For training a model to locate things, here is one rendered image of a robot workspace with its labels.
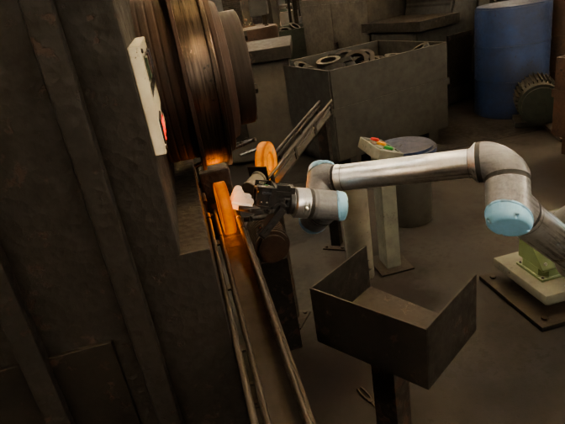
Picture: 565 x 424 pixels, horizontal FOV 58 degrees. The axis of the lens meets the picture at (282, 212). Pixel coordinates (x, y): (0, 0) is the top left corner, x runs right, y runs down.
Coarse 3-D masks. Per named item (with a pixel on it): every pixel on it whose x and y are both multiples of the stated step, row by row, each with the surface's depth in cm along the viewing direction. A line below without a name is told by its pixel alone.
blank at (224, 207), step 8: (216, 184) 143; (224, 184) 143; (216, 192) 141; (224, 192) 141; (216, 200) 150; (224, 200) 140; (224, 208) 140; (232, 208) 140; (224, 216) 140; (232, 216) 140; (224, 224) 141; (232, 224) 142; (224, 232) 147; (232, 232) 145
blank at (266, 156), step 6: (258, 144) 186; (264, 144) 185; (270, 144) 189; (258, 150) 184; (264, 150) 184; (270, 150) 189; (258, 156) 183; (264, 156) 184; (270, 156) 192; (276, 156) 195; (258, 162) 183; (264, 162) 183; (270, 162) 193; (276, 162) 195; (270, 168) 192
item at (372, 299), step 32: (352, 256) 115; (320, 288) 108; (352, 288) 117; (320, 320) 107; (352, 320) 100; (384, 320) 94; (416, 320) 110; (448, 320) 94; (352, 352) 104; (384, 352) 98; (416, 352) 92; (448, 352) 97; (384, 384) 113; (416, 384) 95; (384, 416) 118
